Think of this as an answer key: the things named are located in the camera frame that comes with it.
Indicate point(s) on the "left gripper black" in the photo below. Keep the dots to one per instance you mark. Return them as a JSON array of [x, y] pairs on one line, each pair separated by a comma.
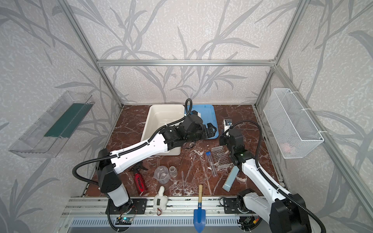
[[206, 131]]

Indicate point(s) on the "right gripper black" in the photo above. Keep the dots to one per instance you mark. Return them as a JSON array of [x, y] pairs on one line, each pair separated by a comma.
[[228, 137]]

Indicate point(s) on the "clear acrylic test tube rack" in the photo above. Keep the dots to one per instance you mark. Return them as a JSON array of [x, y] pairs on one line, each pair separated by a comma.
[[220, 158]]

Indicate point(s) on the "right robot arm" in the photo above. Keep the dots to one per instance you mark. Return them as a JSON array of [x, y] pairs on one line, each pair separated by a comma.
[[283, 211]]

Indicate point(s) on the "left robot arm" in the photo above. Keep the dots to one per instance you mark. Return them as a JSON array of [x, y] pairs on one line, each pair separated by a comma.
[[109, 164]]

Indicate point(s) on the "blue plastic bin lid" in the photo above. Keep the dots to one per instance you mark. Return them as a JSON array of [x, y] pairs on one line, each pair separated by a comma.
[[207, 113]]

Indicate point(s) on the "metal tweezers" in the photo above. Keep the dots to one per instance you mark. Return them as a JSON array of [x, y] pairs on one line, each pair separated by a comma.
[[180, 163]]

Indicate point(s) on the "teal grey rectangular box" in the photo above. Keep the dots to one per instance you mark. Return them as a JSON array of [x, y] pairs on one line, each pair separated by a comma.
[[230, 179]]

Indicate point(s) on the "white plastic storage bin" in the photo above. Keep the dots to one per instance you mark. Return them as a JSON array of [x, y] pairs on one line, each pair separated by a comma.
[[161, 115]]

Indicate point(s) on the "small clear glass beaker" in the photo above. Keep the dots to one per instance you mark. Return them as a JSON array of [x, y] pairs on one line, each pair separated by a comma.
[[173, 171]]

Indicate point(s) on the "white plastic figurine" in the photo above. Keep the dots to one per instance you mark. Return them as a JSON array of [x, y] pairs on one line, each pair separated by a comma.
[[160, 201]]

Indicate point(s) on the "red spray bottle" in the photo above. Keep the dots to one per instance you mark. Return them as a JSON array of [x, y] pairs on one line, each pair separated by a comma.
[[138, 178]]

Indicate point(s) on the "green circuit board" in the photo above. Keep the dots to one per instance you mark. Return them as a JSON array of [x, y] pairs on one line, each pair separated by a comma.
[[124, 221]]

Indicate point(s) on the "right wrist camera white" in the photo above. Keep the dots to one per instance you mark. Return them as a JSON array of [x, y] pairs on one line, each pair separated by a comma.
[[227, 123]]

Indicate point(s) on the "white wire mesh basket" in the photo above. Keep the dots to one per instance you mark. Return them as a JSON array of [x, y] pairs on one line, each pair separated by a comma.
[[294, 131]]

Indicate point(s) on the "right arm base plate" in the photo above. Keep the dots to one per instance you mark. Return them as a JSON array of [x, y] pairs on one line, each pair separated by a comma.
[[231, 206]]

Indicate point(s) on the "blue garden trowel wooden handle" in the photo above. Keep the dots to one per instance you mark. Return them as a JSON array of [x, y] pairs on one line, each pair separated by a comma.
[[199, 214]]

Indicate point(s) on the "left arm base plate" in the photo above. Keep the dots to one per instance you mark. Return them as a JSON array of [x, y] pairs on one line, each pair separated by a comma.
[[128, 206]]

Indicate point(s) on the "aluminium front rail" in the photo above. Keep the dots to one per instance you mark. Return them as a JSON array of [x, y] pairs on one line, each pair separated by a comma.
[[176, 207]]

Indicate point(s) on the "clear wall shelf green liner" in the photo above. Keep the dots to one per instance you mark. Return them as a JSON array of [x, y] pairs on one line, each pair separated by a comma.
[[49, 134]]

